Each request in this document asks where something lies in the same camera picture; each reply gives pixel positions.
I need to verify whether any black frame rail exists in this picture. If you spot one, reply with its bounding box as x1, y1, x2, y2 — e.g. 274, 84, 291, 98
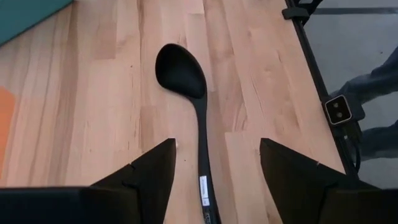
281, 0, 361, 183

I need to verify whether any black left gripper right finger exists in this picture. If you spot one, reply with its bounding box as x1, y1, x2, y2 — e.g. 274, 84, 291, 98
259, 138, 398, 224

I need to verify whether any black plastic ladle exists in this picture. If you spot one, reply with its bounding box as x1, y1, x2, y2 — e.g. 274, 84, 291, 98
154, 42, 223, 224

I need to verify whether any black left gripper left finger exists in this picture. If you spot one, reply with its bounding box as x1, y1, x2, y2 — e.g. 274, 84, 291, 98
0, 138, 177, 224

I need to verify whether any teal plastic bin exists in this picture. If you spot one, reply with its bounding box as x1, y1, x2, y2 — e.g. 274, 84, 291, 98
0, 0, 75, 47

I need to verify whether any person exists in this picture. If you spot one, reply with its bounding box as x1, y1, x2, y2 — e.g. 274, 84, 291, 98
329, 45, 398, 162

